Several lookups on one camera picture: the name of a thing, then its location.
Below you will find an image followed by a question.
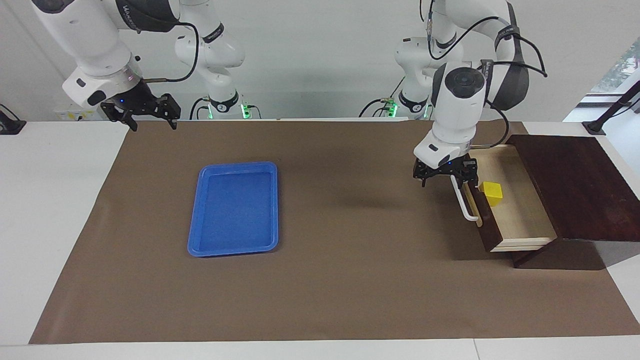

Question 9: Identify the yellow cube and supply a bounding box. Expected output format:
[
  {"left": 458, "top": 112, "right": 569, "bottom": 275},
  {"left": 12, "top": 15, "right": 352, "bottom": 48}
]
[{"left": 481, "top": 181, "right": 503, "bottom": 207}]

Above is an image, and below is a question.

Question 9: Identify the black desk mount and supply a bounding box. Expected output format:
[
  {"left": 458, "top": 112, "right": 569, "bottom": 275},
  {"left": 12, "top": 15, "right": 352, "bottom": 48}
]
[{"left": 0, "top": 103, "right": 27, "bottom": 136}]

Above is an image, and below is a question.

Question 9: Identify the wooden drawer with dark front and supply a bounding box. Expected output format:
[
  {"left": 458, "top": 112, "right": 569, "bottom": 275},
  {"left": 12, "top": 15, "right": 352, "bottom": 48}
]
[{"left": 467, "top": 144, "right": 558, "bottom": 253}]

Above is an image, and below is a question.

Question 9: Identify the white power box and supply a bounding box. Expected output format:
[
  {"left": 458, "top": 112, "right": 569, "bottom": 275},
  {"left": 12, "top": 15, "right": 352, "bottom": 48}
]
[{"left": 54, "top": 107, "right": 106, "bottom": 122}]

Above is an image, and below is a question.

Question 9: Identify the window with greenery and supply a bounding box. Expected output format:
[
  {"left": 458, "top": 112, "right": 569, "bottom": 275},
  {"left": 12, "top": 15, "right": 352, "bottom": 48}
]
[{"left": 590, "top": 37, "right": 640, "bottom": 96}]

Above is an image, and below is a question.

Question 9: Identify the brown table mat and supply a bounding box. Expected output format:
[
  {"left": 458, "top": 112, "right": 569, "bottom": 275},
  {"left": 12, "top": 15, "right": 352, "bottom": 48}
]
[{"left": 28, "top": 119, "right": 640, "bottom": 345}]

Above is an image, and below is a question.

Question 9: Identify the blue plastic tray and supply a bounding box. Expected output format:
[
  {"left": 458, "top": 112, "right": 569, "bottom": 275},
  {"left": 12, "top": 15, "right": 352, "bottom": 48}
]
[{"left": 187, "top": 161, "right": 279, "bottom": 258}]

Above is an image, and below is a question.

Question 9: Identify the black base cable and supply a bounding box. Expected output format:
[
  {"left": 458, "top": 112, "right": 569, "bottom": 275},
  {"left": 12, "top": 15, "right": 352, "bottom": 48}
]
[
  {"left": 189, "top": 97, "right": 211, "bottom": 121},
  {"left": 358, "top": 75, "right": 406, "bottom": 118}
]

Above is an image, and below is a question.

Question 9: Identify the black clamp stand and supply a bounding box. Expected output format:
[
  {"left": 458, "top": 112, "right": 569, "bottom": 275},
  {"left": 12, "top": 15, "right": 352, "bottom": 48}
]
[{"left": 582, "top": 80, "right": 640, "bottom": 137}]

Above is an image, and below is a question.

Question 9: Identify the white drawer handle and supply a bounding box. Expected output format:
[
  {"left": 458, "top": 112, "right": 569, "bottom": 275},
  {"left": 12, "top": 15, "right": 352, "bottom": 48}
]
[{"left": 450, "top": 172, "right": 481, "bottom": 222}]

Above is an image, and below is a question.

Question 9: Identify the dark wooden cabinet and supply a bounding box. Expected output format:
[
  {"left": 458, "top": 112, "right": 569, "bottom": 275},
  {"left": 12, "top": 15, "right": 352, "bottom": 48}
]
[{"left": 506, "top": 134, "right": 640, "bottom": 271}]

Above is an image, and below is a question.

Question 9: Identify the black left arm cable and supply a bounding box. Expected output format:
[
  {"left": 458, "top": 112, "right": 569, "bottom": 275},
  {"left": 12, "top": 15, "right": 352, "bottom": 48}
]
[{"left": 427, "top": 0, "right": 548, "bottom": 150}]

